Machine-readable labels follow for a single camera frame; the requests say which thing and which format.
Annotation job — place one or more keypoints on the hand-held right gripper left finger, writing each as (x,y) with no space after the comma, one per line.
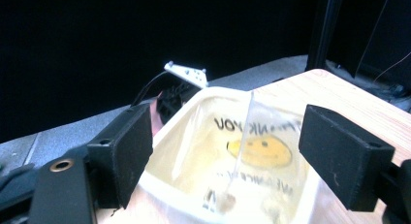
(126,153)

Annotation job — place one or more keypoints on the black metal stand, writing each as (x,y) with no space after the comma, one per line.
(329,33)

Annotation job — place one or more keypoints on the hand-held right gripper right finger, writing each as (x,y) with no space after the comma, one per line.
(342,159)

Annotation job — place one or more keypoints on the white square bin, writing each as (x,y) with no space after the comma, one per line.
(168,193)

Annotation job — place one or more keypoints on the clear bag with yellow smiley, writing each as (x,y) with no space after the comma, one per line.
(265,153)

